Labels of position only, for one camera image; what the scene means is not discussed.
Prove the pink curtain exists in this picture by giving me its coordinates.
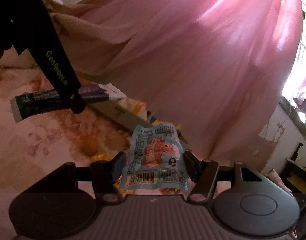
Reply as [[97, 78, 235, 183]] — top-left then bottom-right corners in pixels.
[[45, 0, 302, 163]]

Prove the light blue snack packet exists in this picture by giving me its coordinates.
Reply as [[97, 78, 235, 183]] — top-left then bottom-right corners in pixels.
[[120, 123, 188, 191]]

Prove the dark wooden side table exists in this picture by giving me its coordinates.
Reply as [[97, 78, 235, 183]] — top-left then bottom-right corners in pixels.
[[280, 142, 306, 240]]

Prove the pink floral bedspread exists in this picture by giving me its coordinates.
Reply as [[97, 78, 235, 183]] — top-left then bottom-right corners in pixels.
[[0, 49, 128, 239]]

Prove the grey cardboard tray box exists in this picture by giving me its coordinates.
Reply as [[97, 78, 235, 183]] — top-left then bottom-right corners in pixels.
[[91, 82, 189, 145]]

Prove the white orange cracker pack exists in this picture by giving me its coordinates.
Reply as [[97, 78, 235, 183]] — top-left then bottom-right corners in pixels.
[[118, 98, 147, 120]]

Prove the black snack bar wrapper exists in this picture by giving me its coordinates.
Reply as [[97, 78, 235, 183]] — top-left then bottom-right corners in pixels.
[[10, 84, 126, 123]]

